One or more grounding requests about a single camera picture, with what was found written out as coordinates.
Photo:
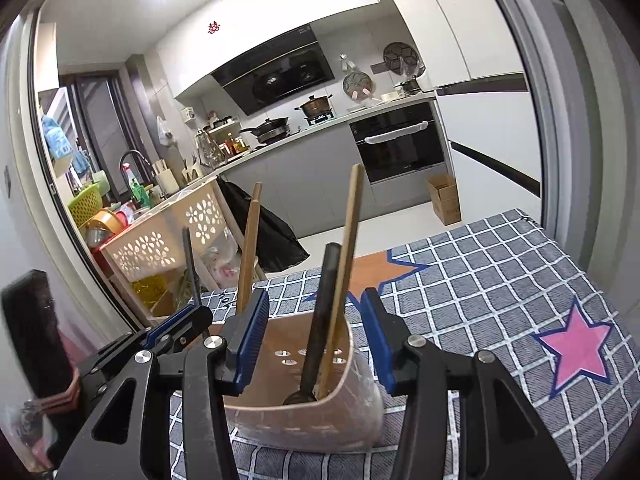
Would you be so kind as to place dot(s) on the black built-in oven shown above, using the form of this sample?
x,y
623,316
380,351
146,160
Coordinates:
x,y
400,142

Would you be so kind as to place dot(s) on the white hanging plastic bag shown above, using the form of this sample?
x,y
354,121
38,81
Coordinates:
x,y
165,130

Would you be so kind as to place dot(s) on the green spray bottle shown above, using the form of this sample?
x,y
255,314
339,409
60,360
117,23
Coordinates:
x,y
135,187

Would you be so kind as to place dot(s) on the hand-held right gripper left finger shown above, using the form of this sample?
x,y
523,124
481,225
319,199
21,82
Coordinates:
x,y
252,345

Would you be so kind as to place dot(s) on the black range hood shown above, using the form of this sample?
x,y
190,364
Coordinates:
x,y
275,72

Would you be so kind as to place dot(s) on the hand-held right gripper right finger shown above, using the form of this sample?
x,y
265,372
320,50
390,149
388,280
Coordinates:
x,y
376,345

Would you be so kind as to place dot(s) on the round hanging steamer rack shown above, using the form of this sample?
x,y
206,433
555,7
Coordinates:
x,y
357,85

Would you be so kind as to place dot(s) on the red paper-cut decal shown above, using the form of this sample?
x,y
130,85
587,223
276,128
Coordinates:
x,y
214,27

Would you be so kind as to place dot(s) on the brown cardboard box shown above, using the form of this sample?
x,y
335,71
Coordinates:
x,y
444,200

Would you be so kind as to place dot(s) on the beige knife block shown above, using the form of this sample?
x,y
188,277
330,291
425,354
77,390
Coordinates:
x,y
191,172

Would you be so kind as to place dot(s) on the orange round basin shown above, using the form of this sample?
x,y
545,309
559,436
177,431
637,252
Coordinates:
x,y
105,225

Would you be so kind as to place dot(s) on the dark translucent plastic spoon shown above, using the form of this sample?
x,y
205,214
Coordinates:
x,y
322,320

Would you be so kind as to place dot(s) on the grey checked star tablecloth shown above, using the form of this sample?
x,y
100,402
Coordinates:
x,y
475,285

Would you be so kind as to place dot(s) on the black garbage bag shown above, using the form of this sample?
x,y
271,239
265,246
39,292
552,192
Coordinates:
x,y
270,230

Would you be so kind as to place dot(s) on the black kitchen faucet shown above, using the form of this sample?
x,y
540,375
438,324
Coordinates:
x,y
135,157

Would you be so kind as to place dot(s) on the small black saucepan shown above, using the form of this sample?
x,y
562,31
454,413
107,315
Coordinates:
x,y
411,85

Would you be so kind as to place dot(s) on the wooden chopstick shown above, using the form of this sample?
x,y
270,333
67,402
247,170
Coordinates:
x,y
347,260

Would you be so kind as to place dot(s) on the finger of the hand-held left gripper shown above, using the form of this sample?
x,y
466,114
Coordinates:
x,y
175,327

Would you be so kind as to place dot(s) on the white refrigerator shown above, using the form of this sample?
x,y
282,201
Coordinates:
x,y
490,125

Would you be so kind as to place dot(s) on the black wok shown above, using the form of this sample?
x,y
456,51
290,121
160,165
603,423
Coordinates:
x,y
267,127

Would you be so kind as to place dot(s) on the beige plastic utensil holder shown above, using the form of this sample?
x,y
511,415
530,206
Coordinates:
x,y
295,425

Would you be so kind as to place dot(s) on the yellow cooking oil bottle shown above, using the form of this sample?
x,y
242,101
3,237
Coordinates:
x,y
150,290

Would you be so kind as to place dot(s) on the stack of pink plastic stools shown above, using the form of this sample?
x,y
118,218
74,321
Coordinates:
x,y
60,395

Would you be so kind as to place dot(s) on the green plastic basket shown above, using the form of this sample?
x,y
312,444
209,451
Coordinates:
x,y
85,207

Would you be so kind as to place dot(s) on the round hanging multi-cup pan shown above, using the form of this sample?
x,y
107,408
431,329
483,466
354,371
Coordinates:
x,y
401,57

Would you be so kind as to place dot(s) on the dark cooking pot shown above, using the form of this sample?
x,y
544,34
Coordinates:
x,y
315,105

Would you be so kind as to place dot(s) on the beige flower-cutout storage rack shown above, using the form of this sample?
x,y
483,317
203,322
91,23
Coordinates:
x,y
160,240

